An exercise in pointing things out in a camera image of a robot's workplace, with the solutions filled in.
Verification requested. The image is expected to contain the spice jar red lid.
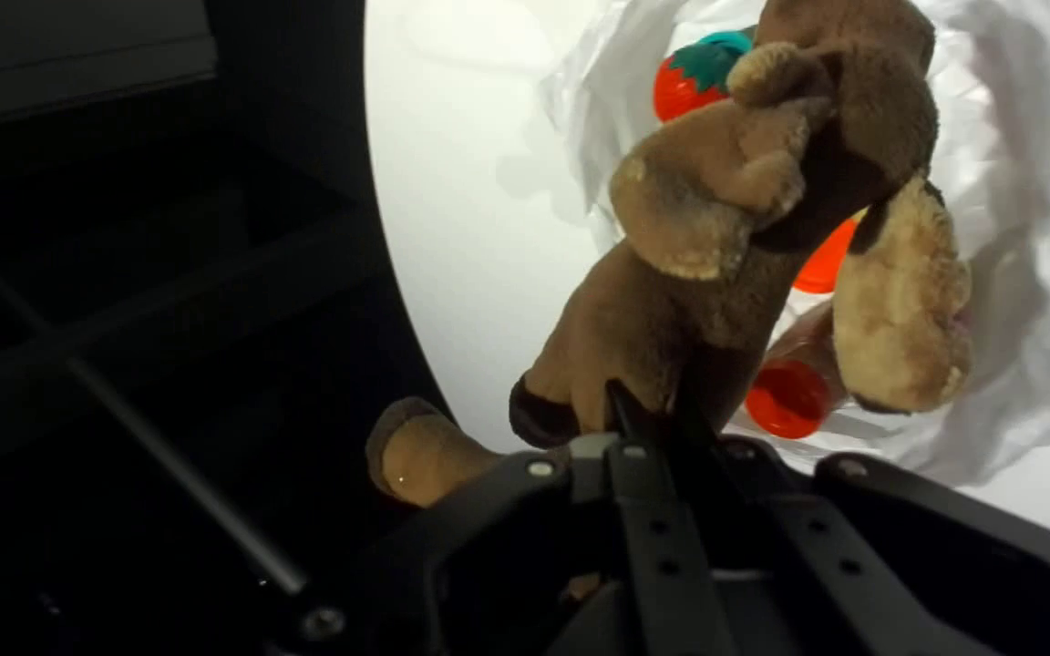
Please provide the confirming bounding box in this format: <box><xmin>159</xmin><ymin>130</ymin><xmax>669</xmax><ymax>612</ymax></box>
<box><xmin>741</xmin><ymin>299</ymin><xmax>854</xmax><ymax>443</ymax></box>

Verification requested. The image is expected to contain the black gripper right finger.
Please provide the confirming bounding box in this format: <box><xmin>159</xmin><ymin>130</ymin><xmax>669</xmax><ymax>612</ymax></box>
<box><xmin>668</xmin><ymin>410</ymin><xmax>1050</xmax><ymax>656</ymax></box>

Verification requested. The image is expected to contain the white plastic bag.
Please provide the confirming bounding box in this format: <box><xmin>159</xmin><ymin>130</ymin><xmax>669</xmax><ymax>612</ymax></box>
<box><xmin>531</xmin><ymin>0</ymin><xmax>1050</xmax><ymax>488</ymax></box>

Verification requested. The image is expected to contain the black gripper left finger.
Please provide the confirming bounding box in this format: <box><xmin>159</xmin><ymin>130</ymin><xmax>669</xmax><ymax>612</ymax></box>
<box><xmin>352</xmin><ymin>374</ymin><xmax>748</xmax><ymax>656</ymax></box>

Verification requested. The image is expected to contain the brown plush animal toy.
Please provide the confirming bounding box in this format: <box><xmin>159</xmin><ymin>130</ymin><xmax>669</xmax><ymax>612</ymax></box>
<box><xmin>362</xmin><ymin>0</ymin><xmax>978</xmax><ymax>514</ymax></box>

